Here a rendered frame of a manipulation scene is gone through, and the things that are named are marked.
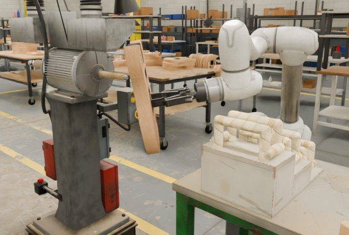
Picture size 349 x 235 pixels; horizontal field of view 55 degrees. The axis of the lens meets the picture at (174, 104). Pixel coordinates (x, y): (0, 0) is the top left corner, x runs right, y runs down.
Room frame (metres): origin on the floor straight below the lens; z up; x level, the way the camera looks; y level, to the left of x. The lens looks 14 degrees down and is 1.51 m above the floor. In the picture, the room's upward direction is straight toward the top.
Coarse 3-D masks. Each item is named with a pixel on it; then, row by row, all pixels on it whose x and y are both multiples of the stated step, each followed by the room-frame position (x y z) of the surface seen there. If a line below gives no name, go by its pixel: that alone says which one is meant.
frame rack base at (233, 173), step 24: (240, 144) 1.09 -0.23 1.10; (216, 168) 1.04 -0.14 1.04; (240, 168) 0.98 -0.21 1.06; (264, 168) 0.92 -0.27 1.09; (288, 168) 0.97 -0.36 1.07; (216, 192) 1.04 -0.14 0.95; (240, 192) 0.98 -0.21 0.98; (264, 192) 0.92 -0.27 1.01; (288, 192) 0.99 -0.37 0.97; (264, 216) 0.92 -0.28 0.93
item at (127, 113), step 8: (128, 88) 2.02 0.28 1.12; (120, 96) 1.94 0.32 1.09; (128, 96) 1.91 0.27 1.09; (120, 104) 1.94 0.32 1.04; (128, 104) 1.91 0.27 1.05; (120, 112) 1.94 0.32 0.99; (128, 112) 1.91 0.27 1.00; (136, 112) 1.94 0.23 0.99; (112, 120) 1.99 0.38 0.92; (120, 120) 1.95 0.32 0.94; (128, 120) 1.91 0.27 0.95; (136, 120) 1.95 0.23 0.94; (128, 128) 1.96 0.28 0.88
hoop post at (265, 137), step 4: (264, 132) 0.94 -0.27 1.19; (268, 132) 0.94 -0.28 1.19; (260, 136) 0.95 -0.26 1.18; (264, 136) 0.94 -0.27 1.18; (268, 136) 0.94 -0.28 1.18; (260, 140) 0.95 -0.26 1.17; (264, 140) 0.94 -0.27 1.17; (268, 140) 0.94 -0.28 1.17; (260, 144) 0.95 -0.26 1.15; (264, 144) 0.94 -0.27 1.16; (268, 144) 0.94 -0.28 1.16; (260, 148) 0.95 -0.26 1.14; (264, 148) 0.94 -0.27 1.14; (268, 148) 0.94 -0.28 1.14; (260, 152) 0.95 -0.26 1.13; (264, 152) 0.94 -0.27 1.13; (260, 156) 0.95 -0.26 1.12; (260, 160) 0.95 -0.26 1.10; (264, 160) 0.94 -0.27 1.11; (268, 160) 0.94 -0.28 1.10
